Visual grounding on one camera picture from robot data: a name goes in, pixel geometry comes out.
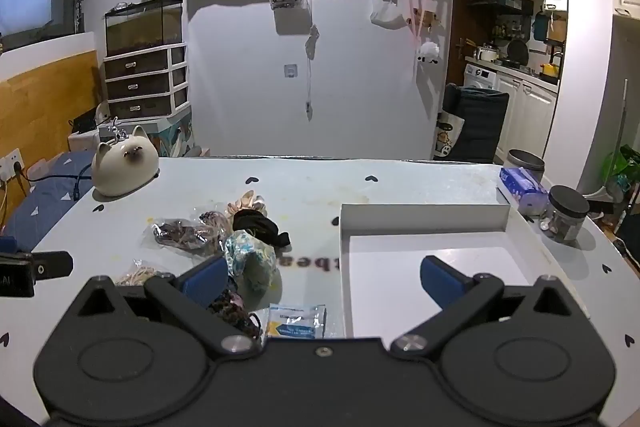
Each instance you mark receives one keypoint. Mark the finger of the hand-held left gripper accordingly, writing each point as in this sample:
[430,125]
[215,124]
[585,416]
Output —
[52,267]

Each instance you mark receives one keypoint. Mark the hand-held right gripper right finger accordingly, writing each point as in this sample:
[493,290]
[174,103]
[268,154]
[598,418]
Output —
[440,279]

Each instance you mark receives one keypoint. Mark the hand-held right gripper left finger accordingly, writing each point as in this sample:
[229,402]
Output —
[205,282]

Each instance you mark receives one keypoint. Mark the dark floral scrunchie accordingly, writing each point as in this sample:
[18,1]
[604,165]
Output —
[232,312]

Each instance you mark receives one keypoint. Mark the white shallow tray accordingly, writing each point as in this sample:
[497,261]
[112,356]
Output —
[400,267]

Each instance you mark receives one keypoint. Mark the black scrunchie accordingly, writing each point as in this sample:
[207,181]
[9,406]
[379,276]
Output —
[255,224]

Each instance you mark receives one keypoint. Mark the blue wet wipe packet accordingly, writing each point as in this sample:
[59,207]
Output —
[297,322]

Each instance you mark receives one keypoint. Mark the blue patterned bedding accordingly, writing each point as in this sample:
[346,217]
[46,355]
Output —
[45,202]

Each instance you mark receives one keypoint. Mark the white ceramic cat ornament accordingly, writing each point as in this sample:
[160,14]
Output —
[120,172]

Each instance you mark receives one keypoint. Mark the blue tissue pack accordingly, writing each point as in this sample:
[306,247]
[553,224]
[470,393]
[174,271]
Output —
[522,192]

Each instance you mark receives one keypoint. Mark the clear jar with black lid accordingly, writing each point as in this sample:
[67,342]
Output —
[565,219]

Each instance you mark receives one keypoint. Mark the white printed tote bag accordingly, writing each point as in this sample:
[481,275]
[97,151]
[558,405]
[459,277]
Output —
[447,137]

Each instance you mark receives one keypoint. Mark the grey round tin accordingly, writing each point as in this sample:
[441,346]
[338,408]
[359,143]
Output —
[525,162]

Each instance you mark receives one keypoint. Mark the silver figurine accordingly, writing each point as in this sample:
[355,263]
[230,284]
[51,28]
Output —
[116,133]

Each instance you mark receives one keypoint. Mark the dark box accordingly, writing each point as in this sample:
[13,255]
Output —
[84,122]

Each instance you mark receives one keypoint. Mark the teal patterned box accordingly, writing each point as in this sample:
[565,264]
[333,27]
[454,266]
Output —
[172,137]

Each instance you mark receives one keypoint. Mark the black fabric hamper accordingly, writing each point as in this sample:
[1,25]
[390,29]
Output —
[480,127]

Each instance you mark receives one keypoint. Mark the wooden headboard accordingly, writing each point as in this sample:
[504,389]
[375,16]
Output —
[45,107]

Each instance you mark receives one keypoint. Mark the white lower kitchen cabinets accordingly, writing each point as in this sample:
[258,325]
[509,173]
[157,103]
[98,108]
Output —
[525,117]

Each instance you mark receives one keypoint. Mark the white and brown drawer unit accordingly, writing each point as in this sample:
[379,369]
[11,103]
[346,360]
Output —
[135,84]

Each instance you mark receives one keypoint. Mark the white washing machine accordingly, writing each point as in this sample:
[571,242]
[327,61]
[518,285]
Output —
[480,78]

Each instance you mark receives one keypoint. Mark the green plastic bag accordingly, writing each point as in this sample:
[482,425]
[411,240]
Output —
[625,167]

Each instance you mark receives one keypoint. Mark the plush sheep toy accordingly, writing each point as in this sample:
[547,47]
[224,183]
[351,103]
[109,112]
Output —
[429,52]

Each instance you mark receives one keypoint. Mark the white pot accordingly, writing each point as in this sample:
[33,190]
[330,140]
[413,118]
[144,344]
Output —
[486,54]

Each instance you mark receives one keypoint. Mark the yellow kettle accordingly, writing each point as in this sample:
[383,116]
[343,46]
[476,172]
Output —
[550,70]

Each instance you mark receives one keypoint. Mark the mop with grey pole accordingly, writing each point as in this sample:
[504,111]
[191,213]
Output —
[621,122]

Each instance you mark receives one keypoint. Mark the black pan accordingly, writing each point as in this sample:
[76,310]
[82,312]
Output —
[517,50]

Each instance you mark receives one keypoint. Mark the glass fish tank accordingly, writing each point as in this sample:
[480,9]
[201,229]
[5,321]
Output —
[142,29]

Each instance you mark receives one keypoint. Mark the white hanging bag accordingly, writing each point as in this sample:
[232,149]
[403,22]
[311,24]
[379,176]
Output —
[385,14]

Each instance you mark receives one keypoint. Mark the teal hanging bag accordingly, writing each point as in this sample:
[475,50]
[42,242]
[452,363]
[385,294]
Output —
[540,26]

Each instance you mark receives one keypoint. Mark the pink ribbons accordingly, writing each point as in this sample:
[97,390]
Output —
[415,7]

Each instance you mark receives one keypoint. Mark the wooden cutting board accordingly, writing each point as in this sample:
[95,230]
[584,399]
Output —
[557,29]

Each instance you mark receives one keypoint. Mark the range hood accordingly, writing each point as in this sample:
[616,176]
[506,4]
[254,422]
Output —
[500,2]

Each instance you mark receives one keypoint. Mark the white wall socket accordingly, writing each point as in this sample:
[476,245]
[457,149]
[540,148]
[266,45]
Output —
[11,164]

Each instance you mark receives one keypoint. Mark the square wall hook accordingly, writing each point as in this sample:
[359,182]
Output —
[291,70]

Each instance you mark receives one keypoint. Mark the clear wall shelf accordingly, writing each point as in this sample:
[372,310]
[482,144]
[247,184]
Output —
[287,1]

